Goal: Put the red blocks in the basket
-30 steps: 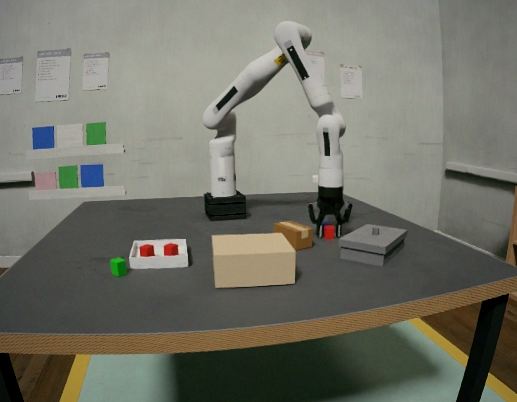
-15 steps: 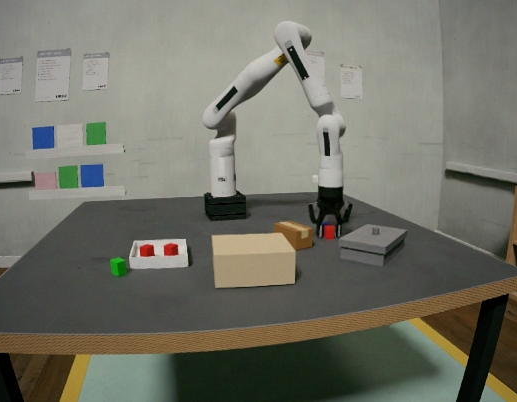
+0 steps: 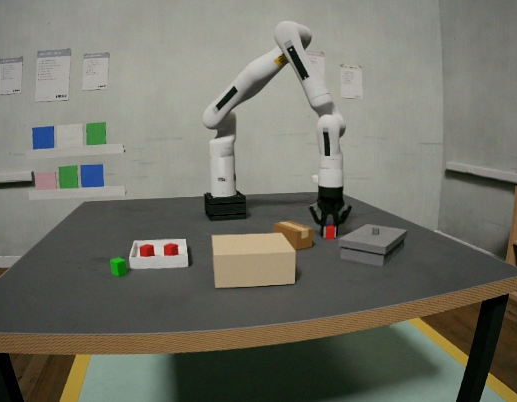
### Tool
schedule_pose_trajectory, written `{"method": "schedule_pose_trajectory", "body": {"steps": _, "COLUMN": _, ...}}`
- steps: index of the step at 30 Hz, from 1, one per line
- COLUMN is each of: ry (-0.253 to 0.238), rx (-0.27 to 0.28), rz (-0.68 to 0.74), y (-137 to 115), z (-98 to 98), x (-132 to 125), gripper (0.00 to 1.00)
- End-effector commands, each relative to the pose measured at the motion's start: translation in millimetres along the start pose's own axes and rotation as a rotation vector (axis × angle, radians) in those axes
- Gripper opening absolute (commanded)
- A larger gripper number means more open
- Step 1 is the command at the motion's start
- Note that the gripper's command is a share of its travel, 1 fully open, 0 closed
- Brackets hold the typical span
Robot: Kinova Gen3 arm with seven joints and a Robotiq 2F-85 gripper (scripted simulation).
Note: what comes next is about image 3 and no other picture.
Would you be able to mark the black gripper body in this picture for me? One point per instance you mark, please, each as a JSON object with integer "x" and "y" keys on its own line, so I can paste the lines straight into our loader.
{"x": 324, "y": 193}

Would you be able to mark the green block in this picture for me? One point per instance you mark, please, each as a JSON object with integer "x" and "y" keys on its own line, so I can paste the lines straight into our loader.
{"x": 118, "y": 267}

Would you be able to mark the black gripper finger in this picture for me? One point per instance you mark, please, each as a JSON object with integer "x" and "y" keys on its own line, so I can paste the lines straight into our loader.
{"x": 347, "y": 208}
{"x": 322, "y": 222}

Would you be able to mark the brown cardboard box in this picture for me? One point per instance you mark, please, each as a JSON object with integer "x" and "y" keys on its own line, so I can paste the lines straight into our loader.
{"x": 299, "y": 236}

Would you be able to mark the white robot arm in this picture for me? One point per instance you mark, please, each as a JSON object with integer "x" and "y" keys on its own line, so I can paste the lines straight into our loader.
{"x": 249, "y": 83}

